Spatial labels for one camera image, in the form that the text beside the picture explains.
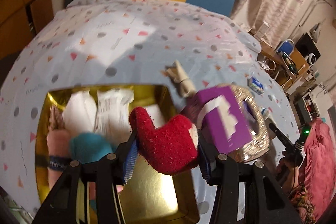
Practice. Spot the pink patterned cloth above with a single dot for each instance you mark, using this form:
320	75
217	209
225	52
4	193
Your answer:
53	119

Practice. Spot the person's patterned clothing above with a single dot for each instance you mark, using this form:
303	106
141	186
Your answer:
302	199

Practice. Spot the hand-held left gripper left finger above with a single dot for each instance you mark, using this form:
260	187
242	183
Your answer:
130	161

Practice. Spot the dark green bottle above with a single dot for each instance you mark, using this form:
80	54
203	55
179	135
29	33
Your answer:
290	63

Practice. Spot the red fleece blanket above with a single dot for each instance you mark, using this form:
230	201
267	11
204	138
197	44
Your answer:
319	155

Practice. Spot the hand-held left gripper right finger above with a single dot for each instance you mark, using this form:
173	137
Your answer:
206	165

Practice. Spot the teal plush toy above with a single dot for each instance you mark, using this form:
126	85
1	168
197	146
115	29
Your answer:
89	146

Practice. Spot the glittery gold basket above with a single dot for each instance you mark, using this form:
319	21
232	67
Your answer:
260	140

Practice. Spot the clear plastic box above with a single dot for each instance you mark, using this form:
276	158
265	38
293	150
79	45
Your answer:
263	30

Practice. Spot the person's right hand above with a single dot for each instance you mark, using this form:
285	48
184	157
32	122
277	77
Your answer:
283	165

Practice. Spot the purple cardboard box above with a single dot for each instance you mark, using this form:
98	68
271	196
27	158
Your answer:
225	121

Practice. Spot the gold tin box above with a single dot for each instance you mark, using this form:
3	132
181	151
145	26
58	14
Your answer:
147	192

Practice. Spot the white plastic packet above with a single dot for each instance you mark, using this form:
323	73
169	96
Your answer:
113	111

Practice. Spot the white shelf unit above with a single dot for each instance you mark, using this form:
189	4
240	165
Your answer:
309	107

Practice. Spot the white round device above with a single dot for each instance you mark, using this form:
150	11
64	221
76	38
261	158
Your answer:
312	58

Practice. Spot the orange wooden wardrobe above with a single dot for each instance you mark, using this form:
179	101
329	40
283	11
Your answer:
15	8

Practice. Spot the red fuzzy sock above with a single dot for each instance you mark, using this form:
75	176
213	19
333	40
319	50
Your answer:
168	145

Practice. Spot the wooden desk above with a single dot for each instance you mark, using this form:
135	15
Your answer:
296	66

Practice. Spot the white cloth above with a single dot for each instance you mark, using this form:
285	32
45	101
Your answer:
155	113

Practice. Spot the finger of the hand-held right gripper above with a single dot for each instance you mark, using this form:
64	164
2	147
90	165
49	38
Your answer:
281	134

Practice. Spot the small blue packet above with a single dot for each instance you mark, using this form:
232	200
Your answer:
256	85

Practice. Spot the light blue printed bedsheet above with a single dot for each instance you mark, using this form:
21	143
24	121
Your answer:
157	37

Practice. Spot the dark blue printed band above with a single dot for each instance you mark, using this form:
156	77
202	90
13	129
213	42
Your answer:
59	161

